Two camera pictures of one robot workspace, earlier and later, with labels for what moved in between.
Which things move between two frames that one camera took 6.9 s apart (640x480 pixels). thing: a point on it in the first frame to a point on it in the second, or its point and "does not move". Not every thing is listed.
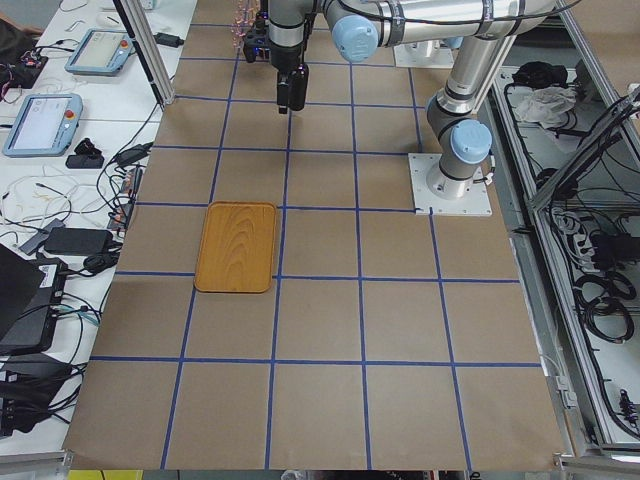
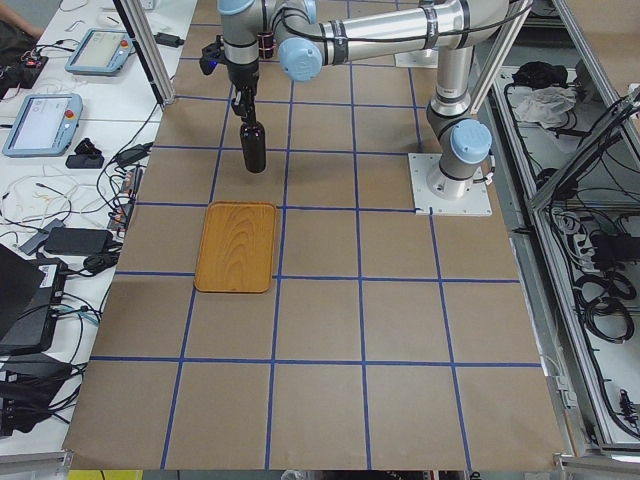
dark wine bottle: (298, 88) to (254, 146)
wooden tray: (237, 248) does not move
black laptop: (30, 289) does not move
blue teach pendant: (45, 126) does not move
